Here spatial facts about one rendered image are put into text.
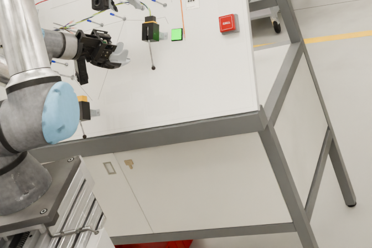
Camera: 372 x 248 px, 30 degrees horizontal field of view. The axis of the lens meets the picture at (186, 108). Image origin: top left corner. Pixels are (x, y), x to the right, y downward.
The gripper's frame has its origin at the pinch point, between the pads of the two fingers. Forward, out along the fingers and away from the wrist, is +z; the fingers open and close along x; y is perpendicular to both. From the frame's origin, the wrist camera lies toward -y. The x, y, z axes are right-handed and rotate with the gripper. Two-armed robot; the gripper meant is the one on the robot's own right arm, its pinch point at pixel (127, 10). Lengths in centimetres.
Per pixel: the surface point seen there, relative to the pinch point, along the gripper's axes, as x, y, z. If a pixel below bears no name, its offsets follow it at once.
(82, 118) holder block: 24.0, -23.9, 23.4
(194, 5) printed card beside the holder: -12.2, 13.1, 17.0
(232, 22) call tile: -27.1, 4.7, 17.2
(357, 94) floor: -20, 79, 180
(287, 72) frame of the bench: -32, 10, 54
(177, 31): -6.7, 5.3, 19.6
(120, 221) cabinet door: 32, -41, 72
